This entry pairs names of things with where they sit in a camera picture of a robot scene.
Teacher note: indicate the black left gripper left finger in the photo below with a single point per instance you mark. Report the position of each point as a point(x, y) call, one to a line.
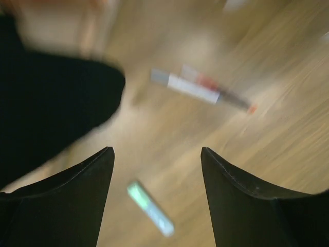
point(65, 209)

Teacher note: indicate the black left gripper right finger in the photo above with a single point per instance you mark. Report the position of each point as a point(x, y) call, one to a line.
point(248, 211)

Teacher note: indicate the green transparent highlighter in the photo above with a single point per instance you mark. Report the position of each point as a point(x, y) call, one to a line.
point(146, 203)

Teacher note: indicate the white marker grey cap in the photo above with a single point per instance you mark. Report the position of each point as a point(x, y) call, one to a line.
point(184, 86)

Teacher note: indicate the red transparent pen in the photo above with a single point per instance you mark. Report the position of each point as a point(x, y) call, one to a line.
point(227, 95)

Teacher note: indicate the white three-drawer organizer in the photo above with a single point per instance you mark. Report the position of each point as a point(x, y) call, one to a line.
point(234, 5)

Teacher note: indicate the black garment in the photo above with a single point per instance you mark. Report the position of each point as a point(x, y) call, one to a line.
point(48, 102)

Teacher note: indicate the wooden clothes rack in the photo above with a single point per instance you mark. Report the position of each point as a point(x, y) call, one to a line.
point(74, 28)

